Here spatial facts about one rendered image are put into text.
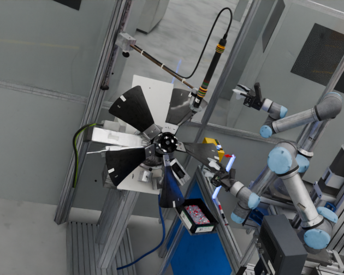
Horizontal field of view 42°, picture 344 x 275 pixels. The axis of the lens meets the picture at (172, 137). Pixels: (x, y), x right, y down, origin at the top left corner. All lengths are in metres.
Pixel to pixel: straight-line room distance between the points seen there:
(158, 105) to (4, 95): 1.02
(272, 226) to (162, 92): 1.10
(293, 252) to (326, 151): 3.35
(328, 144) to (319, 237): 3.09
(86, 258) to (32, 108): 1.08
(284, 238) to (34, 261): 1.78
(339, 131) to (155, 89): 2.92
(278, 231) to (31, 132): 1.84
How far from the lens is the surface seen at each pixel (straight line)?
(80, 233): 3.42
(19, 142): 3.31
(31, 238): 3.42
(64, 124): 3.22
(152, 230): 3.79
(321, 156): 5.40
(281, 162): 2.20
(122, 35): 2.73
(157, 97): 2.79
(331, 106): 2.73
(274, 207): 2.92
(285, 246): 2.12
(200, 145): 2.65
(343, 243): 2.85
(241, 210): 2.41
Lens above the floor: 2.38
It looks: 27 degrees down
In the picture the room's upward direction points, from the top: 22 degrees clockwise
